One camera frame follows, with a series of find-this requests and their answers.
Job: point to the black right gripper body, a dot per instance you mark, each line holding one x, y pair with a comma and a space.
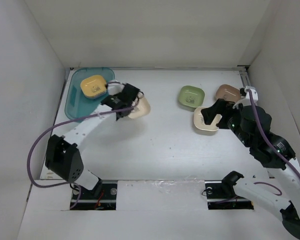
228, 112

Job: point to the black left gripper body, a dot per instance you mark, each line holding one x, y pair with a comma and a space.
129, 112

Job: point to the beige panda plate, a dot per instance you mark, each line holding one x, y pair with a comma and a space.
199, 124

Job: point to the cream panda plate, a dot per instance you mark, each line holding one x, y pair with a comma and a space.
142, 109

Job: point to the brown panda plate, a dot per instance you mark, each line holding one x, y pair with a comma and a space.
228, 93

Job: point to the green panda plate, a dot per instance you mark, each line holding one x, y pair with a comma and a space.
191, 96

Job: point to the yellow panda plate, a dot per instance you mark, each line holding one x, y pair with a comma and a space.
93, 87

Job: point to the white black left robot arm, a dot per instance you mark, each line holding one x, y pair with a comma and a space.
63, 156

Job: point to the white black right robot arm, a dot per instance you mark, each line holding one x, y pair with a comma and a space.
251, 125

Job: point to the teal transparent plastic bin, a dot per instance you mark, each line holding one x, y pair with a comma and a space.
77, 105

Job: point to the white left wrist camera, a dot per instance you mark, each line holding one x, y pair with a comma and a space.
114, 87

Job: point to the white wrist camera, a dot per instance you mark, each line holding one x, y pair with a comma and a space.
248, 94
114, 87

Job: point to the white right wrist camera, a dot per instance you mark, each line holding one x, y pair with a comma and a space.
248, 94

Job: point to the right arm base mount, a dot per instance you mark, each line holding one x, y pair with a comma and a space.
220, 194

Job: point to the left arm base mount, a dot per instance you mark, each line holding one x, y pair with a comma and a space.
105, 198

